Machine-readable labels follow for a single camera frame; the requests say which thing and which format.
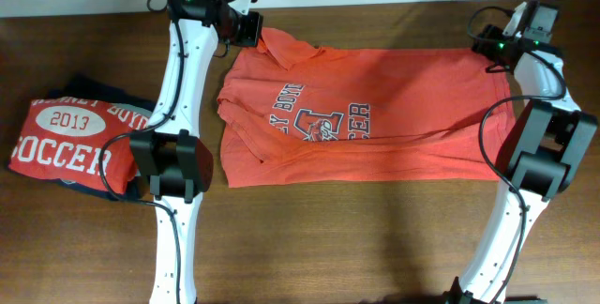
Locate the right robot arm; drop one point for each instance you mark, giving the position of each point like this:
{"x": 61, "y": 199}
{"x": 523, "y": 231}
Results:
{"x": 541, "y": 154}

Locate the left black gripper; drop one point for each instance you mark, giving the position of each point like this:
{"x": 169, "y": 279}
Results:
{"x": 251, "y": 35}

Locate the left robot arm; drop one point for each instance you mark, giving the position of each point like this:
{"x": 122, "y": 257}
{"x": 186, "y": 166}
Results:
{"x": 170, "y": 153}

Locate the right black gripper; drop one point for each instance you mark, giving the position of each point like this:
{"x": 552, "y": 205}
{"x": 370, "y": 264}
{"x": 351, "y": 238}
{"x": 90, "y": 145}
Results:
{"x": 487, "y": 41}

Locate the folded red 2013 soccer shirt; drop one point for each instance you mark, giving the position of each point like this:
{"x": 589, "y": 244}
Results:
{"x": 70, "y": 147}

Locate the orange soccer t-shirt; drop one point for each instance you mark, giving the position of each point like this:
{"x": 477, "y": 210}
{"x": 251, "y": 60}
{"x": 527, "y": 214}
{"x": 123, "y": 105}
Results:
{"x": 296, "y": 113}

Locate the folded navy shirt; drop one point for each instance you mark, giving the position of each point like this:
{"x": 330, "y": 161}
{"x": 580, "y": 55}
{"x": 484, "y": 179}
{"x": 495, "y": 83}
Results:
{"x": 89, "y": 89}

